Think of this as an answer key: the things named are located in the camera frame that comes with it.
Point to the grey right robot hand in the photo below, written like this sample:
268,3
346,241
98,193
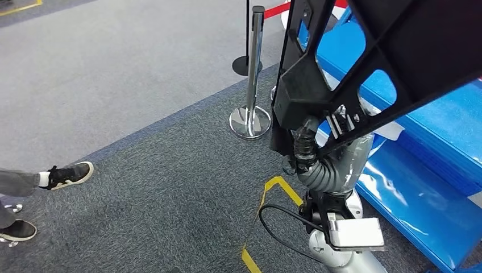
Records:
350,162

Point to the black plastic panel part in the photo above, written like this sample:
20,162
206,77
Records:
414,37

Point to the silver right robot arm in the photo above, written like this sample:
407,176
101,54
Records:
339,260

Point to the blue metal shelf rack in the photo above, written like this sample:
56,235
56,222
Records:
414,196

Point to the yellow floor tape square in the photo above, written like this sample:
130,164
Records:
250,262

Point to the red barrier belt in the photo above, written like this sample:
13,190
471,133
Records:
340,3
276,10

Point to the person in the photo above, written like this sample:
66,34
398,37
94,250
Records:
15,182

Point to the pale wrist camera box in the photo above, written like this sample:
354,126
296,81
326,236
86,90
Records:
356,233

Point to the black stanchion post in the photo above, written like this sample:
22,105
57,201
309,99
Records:
244,68

